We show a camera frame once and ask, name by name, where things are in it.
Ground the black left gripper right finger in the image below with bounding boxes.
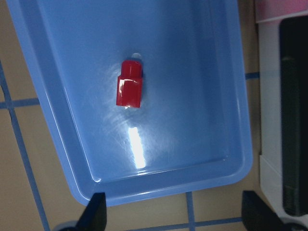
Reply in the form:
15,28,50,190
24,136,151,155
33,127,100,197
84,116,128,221
241,191,296,231

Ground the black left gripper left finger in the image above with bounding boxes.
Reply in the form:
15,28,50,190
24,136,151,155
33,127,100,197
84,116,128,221
76,192,107,231

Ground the red toy block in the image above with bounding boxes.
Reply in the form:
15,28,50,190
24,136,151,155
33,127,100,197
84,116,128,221
116,60,142,108

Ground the clear plastic storage box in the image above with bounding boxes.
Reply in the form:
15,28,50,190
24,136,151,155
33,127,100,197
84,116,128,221
255,0,308,218

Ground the blue plastic tray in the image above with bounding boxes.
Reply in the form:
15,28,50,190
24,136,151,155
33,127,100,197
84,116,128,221
7,0,253,206

